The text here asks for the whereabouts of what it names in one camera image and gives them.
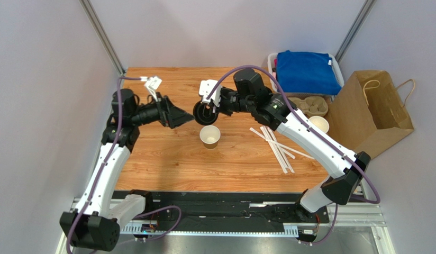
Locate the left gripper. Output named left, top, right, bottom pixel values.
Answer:
left=131, top=92, right=194, bottom=129

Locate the black plastic cup lid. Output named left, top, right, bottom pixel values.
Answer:
left=193, top=102, right=218, bottom=126

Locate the brown paper coffee cup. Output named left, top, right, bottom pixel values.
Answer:
left=199, top=125, right=221, bottom=149

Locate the cardboard cup carrier tray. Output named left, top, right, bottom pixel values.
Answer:
left=288, top=96, right=329, bottom=117

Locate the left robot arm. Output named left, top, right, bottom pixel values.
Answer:
left=59, top=89, right=194, bottom=253

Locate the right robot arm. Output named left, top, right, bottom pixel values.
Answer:
left=201, top=66, right=371, bottom=213

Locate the white wrapped straw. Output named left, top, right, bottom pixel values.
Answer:
left=263, top=138, right=315, bottom=160
left=249, top=128, right=288, bottom=174
left=260, top=126, right=295, bottom=173

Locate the white plastic basket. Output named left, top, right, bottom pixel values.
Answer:
left=267, top=52, right=345, bottom=99

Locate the blue folded cloth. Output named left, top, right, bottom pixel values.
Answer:
left=276, top=50, right=342, bottom=96

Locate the brown paper bag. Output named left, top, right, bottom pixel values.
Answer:
left=325, top=70, right=414, bottom=158

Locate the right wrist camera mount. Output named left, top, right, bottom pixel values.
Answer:
left=198, top=79, right=222, bottom=107

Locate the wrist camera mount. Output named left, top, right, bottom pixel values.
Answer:
left=140, top=76, right=162, bottom=102
left=198, top=79, right=222, bottom=107

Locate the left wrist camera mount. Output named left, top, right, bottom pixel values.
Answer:
left=140, top=76, right=162, bottom=102

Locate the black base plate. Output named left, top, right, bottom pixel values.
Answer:
left=123, top=191, right=332, bottom=235

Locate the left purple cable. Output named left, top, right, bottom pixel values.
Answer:
left=66, top=75, right=183, bottom=254

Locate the purple cable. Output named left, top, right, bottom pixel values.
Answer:
left=66, top=75, right=183, bottom=254
left=205, top=65, right=381, bottom=246

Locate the aluminium frame rail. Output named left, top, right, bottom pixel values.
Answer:
left=73, top=192, right=395, bottom=253

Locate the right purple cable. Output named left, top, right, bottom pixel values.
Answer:
left=205, top=65, right=381, bottom=246

